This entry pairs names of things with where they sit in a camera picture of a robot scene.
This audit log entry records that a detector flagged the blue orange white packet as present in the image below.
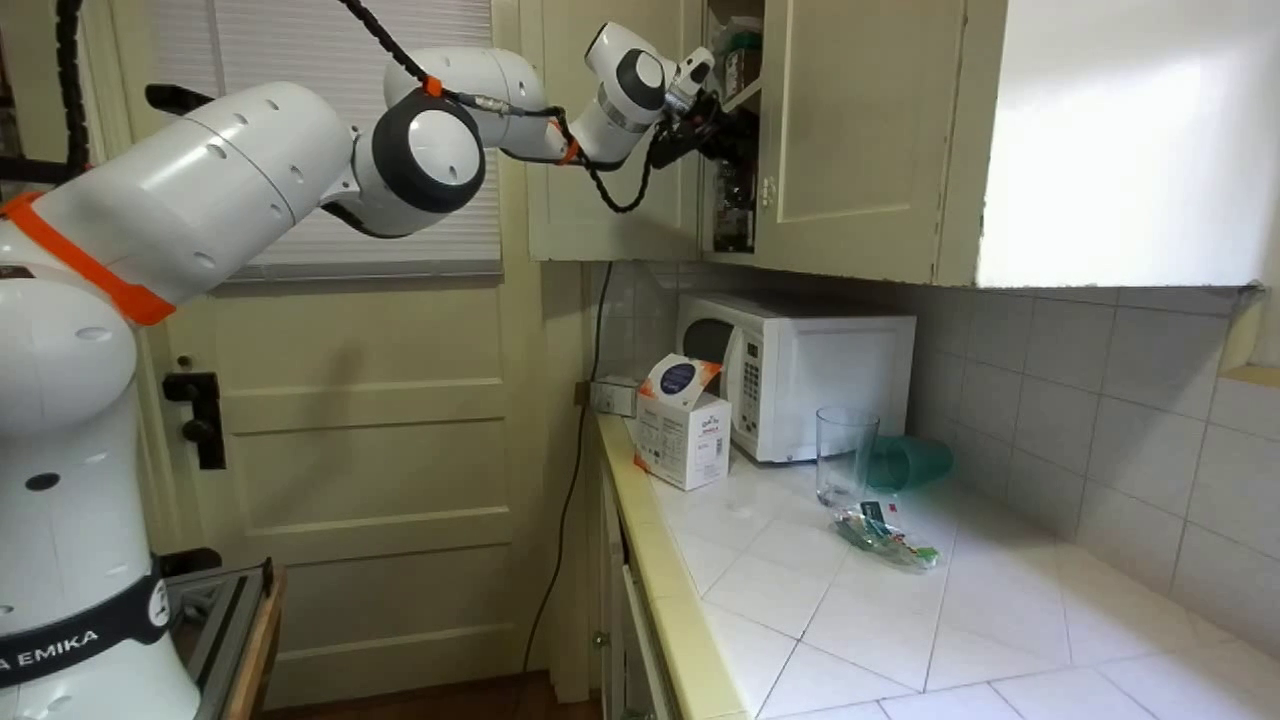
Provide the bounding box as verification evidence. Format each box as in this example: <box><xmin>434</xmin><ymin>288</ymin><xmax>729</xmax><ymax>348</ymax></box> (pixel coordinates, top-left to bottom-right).
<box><xmin>640</xmin><ymin>348</ymin><xmax>723</xmax><ymax>411</ymax></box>

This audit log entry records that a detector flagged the closed pale green cabinet door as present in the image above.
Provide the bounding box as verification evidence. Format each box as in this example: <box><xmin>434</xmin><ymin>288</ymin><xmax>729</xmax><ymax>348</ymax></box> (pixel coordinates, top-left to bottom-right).
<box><xmin>751</xmin><ymin>0</ymin><xmax>1009</xmax><ymax>288</ymax></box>

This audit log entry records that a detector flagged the pale green panel door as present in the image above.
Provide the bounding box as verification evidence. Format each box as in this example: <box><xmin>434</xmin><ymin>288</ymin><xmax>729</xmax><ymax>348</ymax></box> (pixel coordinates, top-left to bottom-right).
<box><xmin>106</xmin><ymin>0</ymin><xmax>591</xmax><ymax>711</ymax></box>

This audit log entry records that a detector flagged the pale green wall cabinet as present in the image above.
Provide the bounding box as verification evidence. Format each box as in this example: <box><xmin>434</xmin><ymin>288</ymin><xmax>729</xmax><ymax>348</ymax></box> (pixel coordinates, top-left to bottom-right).
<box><xmin>694</xmin><ymin>0</ymin><xmax>1280</xmax><ymax>290</ymax></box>

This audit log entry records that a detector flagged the pale green base cabinet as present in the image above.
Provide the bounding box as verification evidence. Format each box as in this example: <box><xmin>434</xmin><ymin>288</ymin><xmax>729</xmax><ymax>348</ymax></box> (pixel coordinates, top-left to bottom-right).
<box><xmin>578</xmin><ymin>445</ymin><xmax>687</xmax><ymax>720</ymax></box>

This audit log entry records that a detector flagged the black door lock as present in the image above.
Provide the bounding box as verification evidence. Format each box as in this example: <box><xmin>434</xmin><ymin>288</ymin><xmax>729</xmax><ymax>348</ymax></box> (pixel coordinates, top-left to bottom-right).
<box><xmin>158</xmin><ymin>354</ymin><xmax>232</xmax><ymax>475</ymax></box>

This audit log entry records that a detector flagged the green printed snack packet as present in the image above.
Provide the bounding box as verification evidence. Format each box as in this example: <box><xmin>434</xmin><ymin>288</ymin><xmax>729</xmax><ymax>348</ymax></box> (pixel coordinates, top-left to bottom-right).
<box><xmin>814</xmin><ymin>484</ymin><xmax>942</xmax><ymax>575</ymax></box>

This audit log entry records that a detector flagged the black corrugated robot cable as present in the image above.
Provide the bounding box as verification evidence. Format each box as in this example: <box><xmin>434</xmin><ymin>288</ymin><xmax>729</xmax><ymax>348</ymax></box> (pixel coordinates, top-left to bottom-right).
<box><xmin>53</xmin><ymin>0</ymin><xmax>667</xmax><ymax>221</ymax></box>

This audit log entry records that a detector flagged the clear drinking glass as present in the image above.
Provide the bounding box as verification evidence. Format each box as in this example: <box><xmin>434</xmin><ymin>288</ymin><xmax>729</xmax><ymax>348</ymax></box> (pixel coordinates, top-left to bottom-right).
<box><xmin>813</xmin><ymin>403</ymin><xmax>883</xmax><ymax>509</ymax></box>

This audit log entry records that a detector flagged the green item in cabinet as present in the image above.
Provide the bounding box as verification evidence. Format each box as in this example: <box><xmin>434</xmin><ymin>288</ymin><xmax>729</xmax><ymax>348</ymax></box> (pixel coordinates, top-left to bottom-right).
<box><xmin>716</xmin><ymin>11</ymin><xmax>765</xmax><ymax>97</ymax></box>

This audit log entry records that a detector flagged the open pale green cabinet door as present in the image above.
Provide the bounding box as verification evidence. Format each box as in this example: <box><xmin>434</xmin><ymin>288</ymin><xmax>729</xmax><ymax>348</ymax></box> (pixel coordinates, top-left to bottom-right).
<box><xmin>513</xmin><ymin>0</ymin><xmax>708</xmax><ymax>269</ymax></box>

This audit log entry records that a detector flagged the black bar camera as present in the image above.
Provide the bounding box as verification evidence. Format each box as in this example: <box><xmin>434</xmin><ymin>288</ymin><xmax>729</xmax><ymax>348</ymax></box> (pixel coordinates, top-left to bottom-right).
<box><xmin>140</xmin><ymin>81</ymin><xmax>216</xmax><ymax>115</ymax></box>

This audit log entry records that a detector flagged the black hanging power cable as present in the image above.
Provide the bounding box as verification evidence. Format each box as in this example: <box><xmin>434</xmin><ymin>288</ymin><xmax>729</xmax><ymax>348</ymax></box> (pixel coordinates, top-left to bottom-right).
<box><xmin>517</xmin><ymin>255</ymin><xmax>618</xmax><ymax>681</ymax></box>

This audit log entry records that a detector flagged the white cardboard box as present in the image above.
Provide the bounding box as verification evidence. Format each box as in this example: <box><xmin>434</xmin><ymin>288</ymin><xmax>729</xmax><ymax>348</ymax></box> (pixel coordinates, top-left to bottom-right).
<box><xmin>627</xmin><ymin>382</ymin><xmax>735</xmax><ymax>494</ymax></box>

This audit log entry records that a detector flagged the white microwave oven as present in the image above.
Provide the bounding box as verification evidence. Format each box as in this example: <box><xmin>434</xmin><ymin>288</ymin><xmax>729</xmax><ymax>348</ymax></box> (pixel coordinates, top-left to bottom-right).
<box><xmin>674</xmin><ymin>290</ymin><xmax>918</xmax><ymax>469</ymax></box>

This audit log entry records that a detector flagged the teal plastic bag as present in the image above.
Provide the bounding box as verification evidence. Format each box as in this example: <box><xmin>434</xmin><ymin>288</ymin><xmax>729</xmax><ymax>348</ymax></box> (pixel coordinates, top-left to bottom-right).
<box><xmin>854</xmin><ymin>427</ymin><xmax>958</xmax><ymax>494</ymax></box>

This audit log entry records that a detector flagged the white window blind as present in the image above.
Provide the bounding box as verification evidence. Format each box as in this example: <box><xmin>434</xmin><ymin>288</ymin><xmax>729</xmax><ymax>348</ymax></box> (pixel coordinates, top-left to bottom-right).
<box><xmin>140</xmin><ymin>0</ymin><xmax>507</xmax><ymax>290</ymax></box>

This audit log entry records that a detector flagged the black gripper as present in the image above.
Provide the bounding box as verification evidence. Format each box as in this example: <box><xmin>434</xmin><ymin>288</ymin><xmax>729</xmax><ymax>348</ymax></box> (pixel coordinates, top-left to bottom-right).
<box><xmin>649</xmin><ymin>90</ymin><xmax>757</xmax><ymax>174</ymax></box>

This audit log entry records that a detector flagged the wall power outlet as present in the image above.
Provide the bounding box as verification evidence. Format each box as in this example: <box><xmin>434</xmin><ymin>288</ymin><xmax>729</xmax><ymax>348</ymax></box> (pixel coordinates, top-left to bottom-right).
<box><xmin>571</xmin><ymin>372</ymin><xmax>644</xmax><ymax>418</ymax></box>

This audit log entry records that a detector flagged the black camera mount rod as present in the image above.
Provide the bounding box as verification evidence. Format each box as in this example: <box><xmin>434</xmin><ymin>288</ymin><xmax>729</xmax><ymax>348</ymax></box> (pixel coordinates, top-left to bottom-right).
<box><xmin>0</xmin><ymin>153</ymin><xmax>70</xmax><ymax>187</ymax></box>

